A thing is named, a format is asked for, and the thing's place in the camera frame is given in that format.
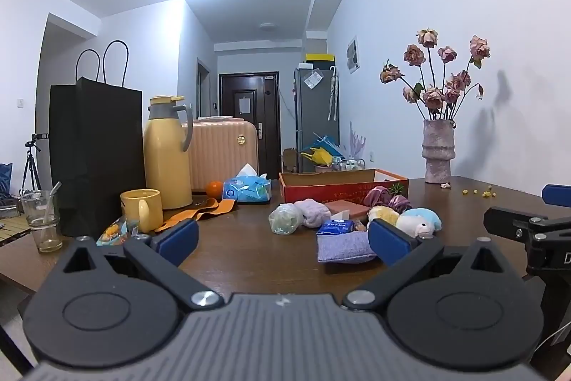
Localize black camera tripod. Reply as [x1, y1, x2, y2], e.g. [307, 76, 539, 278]
[20, 133, 50, 192]

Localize grey refrigerator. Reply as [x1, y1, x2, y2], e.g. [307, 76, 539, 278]
[293, 67, 340, 173]

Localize mauve satin scrunchie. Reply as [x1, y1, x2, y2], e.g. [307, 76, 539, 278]
[363, 187, 392, 209]

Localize red cardboard box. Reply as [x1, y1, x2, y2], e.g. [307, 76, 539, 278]
[279, 168, 409, 204]

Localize yellow thermos jug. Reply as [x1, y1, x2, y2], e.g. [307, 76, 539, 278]
[143, 95, 194, 211]

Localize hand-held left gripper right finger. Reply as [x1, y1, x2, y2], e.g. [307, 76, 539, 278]
[342, 218, 522, 311]

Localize yellow mug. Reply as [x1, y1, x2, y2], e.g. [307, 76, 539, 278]
[120, 189, 163, 233]

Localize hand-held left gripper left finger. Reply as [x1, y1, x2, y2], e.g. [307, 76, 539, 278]
[48, 219, 224, 311]

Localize small bottles on rack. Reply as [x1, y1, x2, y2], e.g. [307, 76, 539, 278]
[331, 155, 367, 172]

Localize purple satin scrunchie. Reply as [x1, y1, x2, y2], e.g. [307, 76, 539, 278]
[388, 194, 413, 214]

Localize clear drinking glass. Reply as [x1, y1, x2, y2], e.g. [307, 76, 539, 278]
[20, 189, 63, 254]

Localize scattered yellow crumbs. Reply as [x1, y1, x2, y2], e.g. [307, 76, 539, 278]
[461, 185, 498, 199]

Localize yellow plush toy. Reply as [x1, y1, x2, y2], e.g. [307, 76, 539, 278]
[367, 205, 400, 227]

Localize clear drinking straw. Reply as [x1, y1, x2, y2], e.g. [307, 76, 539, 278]
[46, 181, 62, 225]

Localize light blue plush toy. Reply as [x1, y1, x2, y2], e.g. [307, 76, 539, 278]
[395, 207, 442, 239]

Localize pink ribbed suitcase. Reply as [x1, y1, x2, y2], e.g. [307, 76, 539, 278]
[181, 116, 260, 192]

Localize framed wall picture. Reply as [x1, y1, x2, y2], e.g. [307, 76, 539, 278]
[347, 35, 360, 75]

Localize brown block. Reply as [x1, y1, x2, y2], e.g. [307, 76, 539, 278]
[325, 199, 373, 222]

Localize dried pink roses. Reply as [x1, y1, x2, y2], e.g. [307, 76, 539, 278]
[379, 28, 491, 122]

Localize pink ceramic vase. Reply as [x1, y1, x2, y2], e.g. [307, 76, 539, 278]
[422, 119, 456, 184]

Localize blue tissue pack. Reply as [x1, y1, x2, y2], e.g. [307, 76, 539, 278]
[222, 163, 272, 203]

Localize black paper bag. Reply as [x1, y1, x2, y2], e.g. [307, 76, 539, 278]
[48, 40, 146, 239]

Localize purple knitted cloth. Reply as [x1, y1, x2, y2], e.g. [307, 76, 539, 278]
[318, 230, 380, 265]

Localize purple dried flower bunch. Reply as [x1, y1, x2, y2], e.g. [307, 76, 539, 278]
[349, 121, 367, 161]

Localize brown cardboard box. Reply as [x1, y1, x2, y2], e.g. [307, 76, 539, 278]
[282, 147, 299, 173]

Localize lavender fluffy cloth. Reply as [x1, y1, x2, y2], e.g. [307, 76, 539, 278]
[294, 198, 332, 229]

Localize colourful snack packet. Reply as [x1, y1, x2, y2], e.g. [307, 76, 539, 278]
[96, 217, 143, 248]

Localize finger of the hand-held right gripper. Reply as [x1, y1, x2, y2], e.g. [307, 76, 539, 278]
[542, 184, 571, 209]
[484, 206, 571, 245]

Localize white folded umbrella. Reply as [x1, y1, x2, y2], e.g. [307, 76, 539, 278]
[328, 66, 340, 122]

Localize blue and yellow bags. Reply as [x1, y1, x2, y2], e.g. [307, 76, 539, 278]
[300, 134, 344, 166]

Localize dark side door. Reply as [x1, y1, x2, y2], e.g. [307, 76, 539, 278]
[196, 57, 210, 118]

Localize dark brown entrance door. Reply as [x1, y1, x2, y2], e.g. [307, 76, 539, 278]
[218, 71, 281, 180]

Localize small blue tissue packet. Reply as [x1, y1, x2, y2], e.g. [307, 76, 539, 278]
[317, 219, 355, 235]

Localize orange strap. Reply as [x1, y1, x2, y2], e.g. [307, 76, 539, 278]
[154, 197, 237, 234]

